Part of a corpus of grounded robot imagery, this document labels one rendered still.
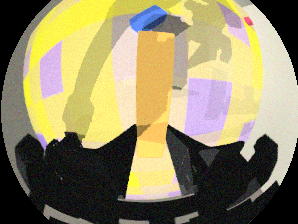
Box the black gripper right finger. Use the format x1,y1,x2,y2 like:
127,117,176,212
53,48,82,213
166,124,245,196

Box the blue rectangular block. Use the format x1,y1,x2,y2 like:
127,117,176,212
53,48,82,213
129,6,168,34

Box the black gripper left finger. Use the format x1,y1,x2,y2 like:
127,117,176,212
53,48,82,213
56,124,138,200

